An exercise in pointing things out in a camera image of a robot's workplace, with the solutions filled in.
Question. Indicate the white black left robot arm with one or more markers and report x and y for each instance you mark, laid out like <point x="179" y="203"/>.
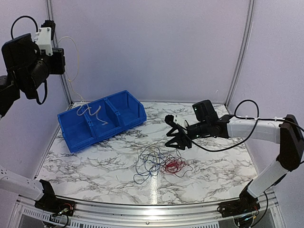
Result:
<point x="28" y="66"/>

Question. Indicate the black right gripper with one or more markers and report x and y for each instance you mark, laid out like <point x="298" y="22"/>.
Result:
<point x="181" y="138"/>

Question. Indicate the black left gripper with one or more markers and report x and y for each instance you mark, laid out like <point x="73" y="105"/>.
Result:
<point x="59" y="68"/>

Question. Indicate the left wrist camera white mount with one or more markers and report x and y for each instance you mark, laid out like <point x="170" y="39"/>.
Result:
<point x="44" y="36"/>

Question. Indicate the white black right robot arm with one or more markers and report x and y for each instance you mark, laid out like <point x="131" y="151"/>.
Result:
<point x="283" y="131"/>

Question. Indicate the blue three-compartment plastic bin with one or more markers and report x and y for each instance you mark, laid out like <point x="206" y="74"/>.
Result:
<point x="101" y="119"/>

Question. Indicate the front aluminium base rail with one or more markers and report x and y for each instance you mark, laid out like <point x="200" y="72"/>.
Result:
<point x="90" y="214"/>

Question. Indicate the right aluminium frame post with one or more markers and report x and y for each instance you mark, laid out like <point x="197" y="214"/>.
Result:
<point x="242" y="51"/>

